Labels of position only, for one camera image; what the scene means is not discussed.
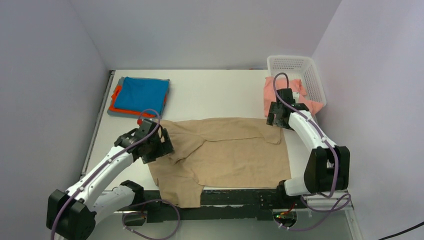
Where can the aluminium frame rails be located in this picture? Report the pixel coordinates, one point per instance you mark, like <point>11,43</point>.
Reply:
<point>340,200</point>

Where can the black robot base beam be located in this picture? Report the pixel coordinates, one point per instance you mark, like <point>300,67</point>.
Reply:
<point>258,204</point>

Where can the blue folded t-shirt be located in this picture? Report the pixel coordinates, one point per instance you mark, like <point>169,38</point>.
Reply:
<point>141,95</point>

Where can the beige t-shirt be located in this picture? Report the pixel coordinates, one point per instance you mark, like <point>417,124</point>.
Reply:
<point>228,152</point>

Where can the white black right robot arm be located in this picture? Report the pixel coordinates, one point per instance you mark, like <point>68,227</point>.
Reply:
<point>328,165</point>

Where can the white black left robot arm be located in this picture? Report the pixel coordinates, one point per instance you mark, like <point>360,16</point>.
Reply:
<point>74,213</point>

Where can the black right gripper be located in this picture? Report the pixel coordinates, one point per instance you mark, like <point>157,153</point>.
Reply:
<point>274,110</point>

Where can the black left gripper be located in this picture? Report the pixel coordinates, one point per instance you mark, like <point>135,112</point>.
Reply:
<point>164,147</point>

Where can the grey folded t-shirt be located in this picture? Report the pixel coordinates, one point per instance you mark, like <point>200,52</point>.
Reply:
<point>114,114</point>

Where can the pink t-shirt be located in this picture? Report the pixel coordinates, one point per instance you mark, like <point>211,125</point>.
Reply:
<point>296,86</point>

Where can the white plastic laundry basket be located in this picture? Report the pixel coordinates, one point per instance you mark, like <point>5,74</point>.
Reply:
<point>299,67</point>

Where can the orange folded t-shirt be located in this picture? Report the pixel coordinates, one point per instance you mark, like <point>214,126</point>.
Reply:
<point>129,104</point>

